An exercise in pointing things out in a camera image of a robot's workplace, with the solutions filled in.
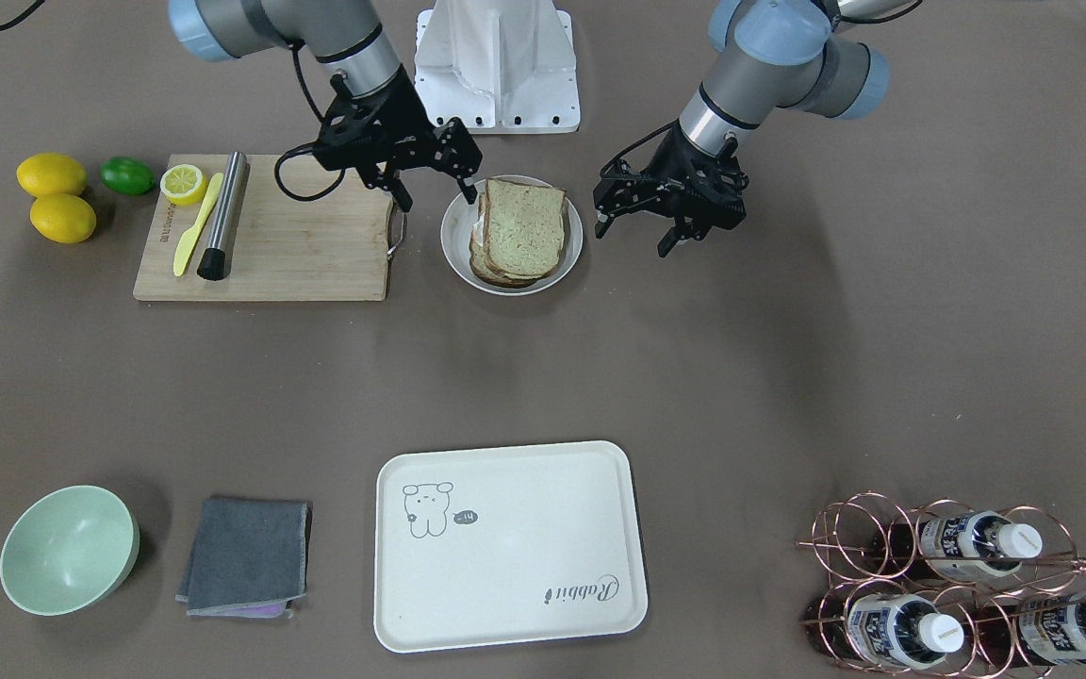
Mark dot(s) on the bread slice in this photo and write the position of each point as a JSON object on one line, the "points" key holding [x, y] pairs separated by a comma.
{"points": [[522, 227], [479, 265]]}

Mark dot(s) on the wooden cutting board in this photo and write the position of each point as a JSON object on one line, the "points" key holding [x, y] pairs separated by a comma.
{"points": [[334, 249]]}

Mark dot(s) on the copper wire bottle rack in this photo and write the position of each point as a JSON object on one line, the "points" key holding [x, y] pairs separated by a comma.
{"points": [[865, 545]]}

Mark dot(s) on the half lemon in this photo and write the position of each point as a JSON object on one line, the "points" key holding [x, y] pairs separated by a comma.
{"points": [[183, 185]]}

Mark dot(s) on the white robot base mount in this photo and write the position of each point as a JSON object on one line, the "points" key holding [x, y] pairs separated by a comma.
{"points": [[500, 67]]}

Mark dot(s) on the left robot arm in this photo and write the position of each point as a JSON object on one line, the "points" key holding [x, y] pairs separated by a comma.
{"points": [[772, 55]]}

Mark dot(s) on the green lime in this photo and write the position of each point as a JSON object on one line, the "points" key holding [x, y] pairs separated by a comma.
{"points": [[127, 175]]}

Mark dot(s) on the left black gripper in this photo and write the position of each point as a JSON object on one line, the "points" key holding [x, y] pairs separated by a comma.
{"points": [[664, 170]]}

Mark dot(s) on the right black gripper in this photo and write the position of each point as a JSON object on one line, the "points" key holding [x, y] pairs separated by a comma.
{"points": [[404, 115]]}

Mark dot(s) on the tea bottle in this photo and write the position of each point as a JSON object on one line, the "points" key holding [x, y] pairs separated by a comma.
{"points": [[974, 547], [1050, 632], [891, 631]]}

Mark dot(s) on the whole lemon upper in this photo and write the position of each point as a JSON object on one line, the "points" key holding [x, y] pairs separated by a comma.
{"points": [[48, 173]]}

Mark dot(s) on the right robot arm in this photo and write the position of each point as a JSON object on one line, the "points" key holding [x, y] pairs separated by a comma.
{"points": [[346, 38]]}

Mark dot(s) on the tea bottle front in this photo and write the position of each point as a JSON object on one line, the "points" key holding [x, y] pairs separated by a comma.
{"points": [[891, 631]]}

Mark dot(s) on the steel muddler black tip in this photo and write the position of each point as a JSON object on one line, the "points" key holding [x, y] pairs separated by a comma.
{"points": [[215, 262]]}

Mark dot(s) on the grey folded cloth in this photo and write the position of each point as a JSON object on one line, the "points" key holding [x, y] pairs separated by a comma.
{"points": [[248, 558]]}

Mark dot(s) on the cream rabbit tray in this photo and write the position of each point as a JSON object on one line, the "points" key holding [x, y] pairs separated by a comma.
{"points": [[507, 545]]}

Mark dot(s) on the mint green bowl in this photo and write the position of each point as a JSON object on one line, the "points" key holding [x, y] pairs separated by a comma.
{"points": [[68, 551]]}

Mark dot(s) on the yellow plastic knife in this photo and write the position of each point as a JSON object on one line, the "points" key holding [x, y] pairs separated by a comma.
{"points": [[189, 239]]}

